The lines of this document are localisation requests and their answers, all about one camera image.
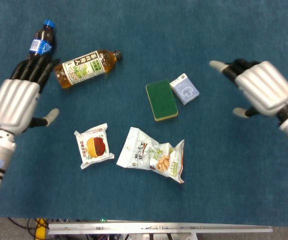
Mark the cola bottle with blue cap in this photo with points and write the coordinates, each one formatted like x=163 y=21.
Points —
x=41 y=45

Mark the green yellow sponge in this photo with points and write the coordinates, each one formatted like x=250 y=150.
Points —
x=161 y=100

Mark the aluminium frame rail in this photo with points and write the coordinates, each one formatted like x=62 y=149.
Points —
x=158 y=228

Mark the large white cracker bag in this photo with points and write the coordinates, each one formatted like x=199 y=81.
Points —
x=143 y=155

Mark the tea bottle white green label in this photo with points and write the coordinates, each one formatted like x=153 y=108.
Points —
x=83 y=68

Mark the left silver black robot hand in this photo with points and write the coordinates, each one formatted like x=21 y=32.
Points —
x=13 y=105

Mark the blue felt table cloth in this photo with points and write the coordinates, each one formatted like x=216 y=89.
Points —
x=234 y=175

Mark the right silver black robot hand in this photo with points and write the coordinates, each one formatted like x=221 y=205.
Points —
x=266 y=87

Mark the small white snack packet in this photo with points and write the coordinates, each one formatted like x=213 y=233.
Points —
x=96 y=147

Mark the light blue card box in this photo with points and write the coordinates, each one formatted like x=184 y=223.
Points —
x=185 y=90

